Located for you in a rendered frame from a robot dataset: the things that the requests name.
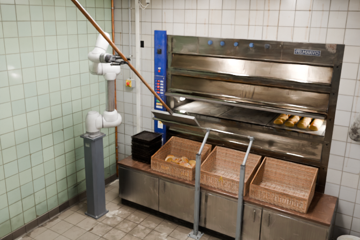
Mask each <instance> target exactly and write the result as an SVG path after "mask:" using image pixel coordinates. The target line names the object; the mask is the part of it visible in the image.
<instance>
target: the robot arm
mask: <svg viewBox="0 0 360 240"><path fill-rule="evenodd" d="M108 46H109V43H108V42H107V41H106V40H105V39H104V37H103V36H102V35H101V34H99V36H98V38H97V40H96V44H95V48H94V50H93V51H91V52H90V53H89V54H88V59H89V60H90V61H91V62H93V63H92V64H91V65H90V66H89V72H90V74H92V75H98V76H103V77H104V79H105V94H106V109H105V110H104V112H103V115H100V114H99V113H98V112H97V111H89V112H88V113H87V115H86V118H85V128H86V133H84V134H82V136H84V138H86V137H89V138H92V139H94V138H96V137H98V136H101V135H104V133H102V132H100V129H101V128H113V127H116V126H119V125H120V124H121V122H122V118H121V115H120V114H118V113H117V111H116V110H115V79H116V76H117V75H119V74H120V72H121V70H120V65H122V64H129V63H128V62H126V61H117V59H122V58H121V57H120V56H119V54H118V53H116V54H115V55H110V54H107V53H106V50H107V48H108ZM114 62H115V63H114Z"/></svg>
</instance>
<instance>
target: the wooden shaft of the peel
mask: <svg viewBox="0 0 360 240"><path fill-rule="evenodd" d="M71 1H72V2H73V3H74V5H75V6H76V7H77V8H78V9H79V10H80V11H81V13H82V14H83V15H84V16H85V17H86V18H87V19H88V21H89V22H90V23H91V24H92V25H93V26H94V27H95V28H96V30H97V31H98V32H99V33H100V34H101V35H102V36H103V37H104V39H105V40H106V41H107V42H108V43H109V44H110V45H111V47H112V48H113V49H114V50H115V52H117V53H118V54H119V56H120V57H121V58H122V59H123V61H126V62H128V63H129V64H127V65H128V66H129V67H130V69H131V70H132V71H133V72H134V73H135V74H136V75H137V76H138V78H139V79H140V80H141V81H142V82H143V83H144V84H145V86H146V87H147V88H148V89H149V90H150V91H151V92H152V93H153V95H154V96H155V97H156V98H157V99H158V100H159V101H160V103H161V104H162V105H163V106H164V107H165V108H166V109H167V110H168V111H169V110H170V109H169V108H168V106H167V105H166V104H165V103H164V102H163V101H162V99H161V98H160V97H159V96H158V95H157V94H156V92H155V91H154V90H153V89H152V88H151V86H150V85H149V84H148V83H147V82H146V80H145V79H144V78H143V77H142V76H141V75H140V74H139V72H138V71H137V70H136V69H135V68H134V67H133V65H132V64H131V63H130V62H129V61H128V60H127V59H126V57H125V56H124V55H123V54H122V53H121V52H120V50H119V49H118V48H117V47H116V46H115V45H114V43H113V42H112V41H111V40H110V38H108V37H107V35H106V34H105V33H104V31H103V30H102V29H101V28H100V27H99V26H98V25H97V23H96V22H95V21H94V20H93V19H92V17H91V16H90V15H89V14H88V13H87V12H86V11H85V9H84V8H83V7H82V6H81V5H80V4H79V2H78V1H77V0H71Z"/></svg>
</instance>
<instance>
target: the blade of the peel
mask: <svg viewBox="0 0 360 240"><path fill-rule="evenodd" d="M151 112H152V113H153V114H154V115H155V116H156V117H157V118H161V119H166V120H170V121H175V122H181V123H186V124H191V125H196V126H200V125H199V123H198V122H197V120H196V118H195V117H192V116H187V115H181V114H175V113H173V115H170V114H169V113H168V112H166V111H160V110H154V109H151ZM160 122H161V123H162V124H163V125H168V126H173V127H177V128H181V129H187V130H192V131H197V132H202V133H204V131H203V130H202V129H196V128H193V127H188V126H182V125H177V124H172V123H167V122H162V121H160Z"/></svg>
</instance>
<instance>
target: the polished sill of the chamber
mask: <svg viewBox="0 0 360 240"><path fill-rule="evenodd" d="M172 111H173V112H174V113H175V114H181V115H187V116H192V117H195V118H201V119H207V120H210V121H216V122H222V123H228V124H233V125H239V126H244V127H249V128H254V129H260V130H265V131H271V132H277V133H283V134H288V135H292V136H298V137H303V138H309V139H315V140H321V141H324V136H322V135H318V134H313V133H306V132H301V131H295V130H288V129H283V128H279V127H273V126H267V125H261V124H255V123H249V122H243V121H237V120H233V119H227V118H222V117H215V116H210V115H204V114H198V113H194V112H188V111H182V110H176V109H172Z"/></svg>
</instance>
